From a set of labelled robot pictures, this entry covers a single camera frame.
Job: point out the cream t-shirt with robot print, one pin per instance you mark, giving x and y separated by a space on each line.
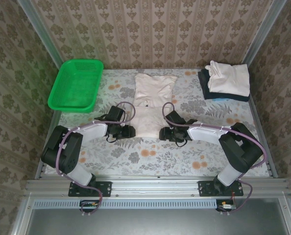
152 90

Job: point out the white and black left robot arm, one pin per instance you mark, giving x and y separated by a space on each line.
94 132

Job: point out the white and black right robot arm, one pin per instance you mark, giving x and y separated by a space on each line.
204 134

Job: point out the floral tablecloth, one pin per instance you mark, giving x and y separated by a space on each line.
160 159

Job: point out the folded dark navy t-shirt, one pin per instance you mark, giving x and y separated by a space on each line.
203 85

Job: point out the folded light blue t-shirt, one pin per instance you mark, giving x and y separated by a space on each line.
222 99

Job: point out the green plastic basket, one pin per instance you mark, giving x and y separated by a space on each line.
74 85

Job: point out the black connector box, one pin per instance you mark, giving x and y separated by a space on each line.
89 204
226 205

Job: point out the grey metal panel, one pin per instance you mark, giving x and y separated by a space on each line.
148 222

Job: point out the aluminium mounting rail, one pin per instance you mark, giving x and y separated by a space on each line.
155 187

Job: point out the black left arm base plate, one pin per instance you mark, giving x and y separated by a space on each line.
106 188

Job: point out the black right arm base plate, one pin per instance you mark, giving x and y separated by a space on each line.
204 188

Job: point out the aluminium frame post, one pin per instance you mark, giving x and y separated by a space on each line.
42 31
262 31

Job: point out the aluminium lower frame strut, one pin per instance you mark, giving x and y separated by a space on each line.
21 215
286 215

